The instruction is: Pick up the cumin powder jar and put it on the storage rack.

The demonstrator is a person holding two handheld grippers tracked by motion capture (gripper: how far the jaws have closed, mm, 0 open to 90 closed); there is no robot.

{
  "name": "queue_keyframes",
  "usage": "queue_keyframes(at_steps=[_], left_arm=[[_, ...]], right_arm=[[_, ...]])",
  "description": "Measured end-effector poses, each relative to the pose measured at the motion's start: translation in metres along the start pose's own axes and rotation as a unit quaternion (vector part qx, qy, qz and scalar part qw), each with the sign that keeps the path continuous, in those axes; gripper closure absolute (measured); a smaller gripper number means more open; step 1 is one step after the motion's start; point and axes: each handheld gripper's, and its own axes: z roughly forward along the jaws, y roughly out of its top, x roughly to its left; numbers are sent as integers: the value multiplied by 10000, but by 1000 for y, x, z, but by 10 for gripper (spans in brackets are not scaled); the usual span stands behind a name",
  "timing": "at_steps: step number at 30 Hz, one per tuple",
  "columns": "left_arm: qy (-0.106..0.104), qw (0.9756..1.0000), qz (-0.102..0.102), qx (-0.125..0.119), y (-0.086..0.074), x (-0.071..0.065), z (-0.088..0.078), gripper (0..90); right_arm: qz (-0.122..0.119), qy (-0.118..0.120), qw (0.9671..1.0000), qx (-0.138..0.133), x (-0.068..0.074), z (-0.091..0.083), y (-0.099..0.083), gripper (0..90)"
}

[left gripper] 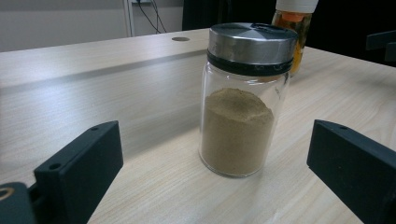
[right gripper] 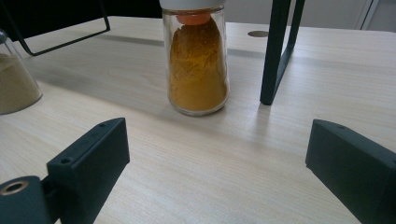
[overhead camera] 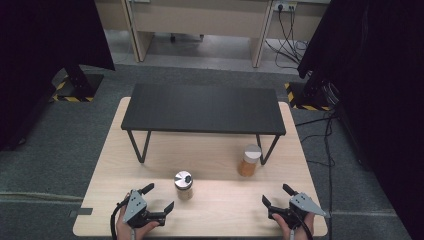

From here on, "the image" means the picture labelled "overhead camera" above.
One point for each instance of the person's right hand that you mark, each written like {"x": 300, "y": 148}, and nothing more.
{"x": 283, "y": 228}

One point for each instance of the black shelf rack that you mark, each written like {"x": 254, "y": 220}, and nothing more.
{"x": 203, "y": 108}

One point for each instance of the person's left hand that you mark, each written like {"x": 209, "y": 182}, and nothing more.
{"x": 124, "y": 230}

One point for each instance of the glass jar with silver lid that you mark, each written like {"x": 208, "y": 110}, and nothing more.
{"x": 184, "y": 186}

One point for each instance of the black stand base striped tape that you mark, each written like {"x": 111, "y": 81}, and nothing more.
{"x": 308, "y": 98}
{"x": 80, "y": 88}

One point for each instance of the beige office desk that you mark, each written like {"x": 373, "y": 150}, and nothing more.
{"x": 200, "y": 16}

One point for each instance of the orange jar with white lid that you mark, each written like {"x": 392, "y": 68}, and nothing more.
{"x": 248, "y": 163}

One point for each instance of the white wall power socket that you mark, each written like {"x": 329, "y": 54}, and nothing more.
{"x": 285, "y": 6}

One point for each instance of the black curtain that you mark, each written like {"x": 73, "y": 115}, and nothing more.
{"x": 40, "y": 50}
{"x": 376, "y": 83}

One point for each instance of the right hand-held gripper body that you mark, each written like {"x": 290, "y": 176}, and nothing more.
{"x": 305, "y": 204}

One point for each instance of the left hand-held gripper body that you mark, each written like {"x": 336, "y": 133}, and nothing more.
{"x": 135, "y": 206}

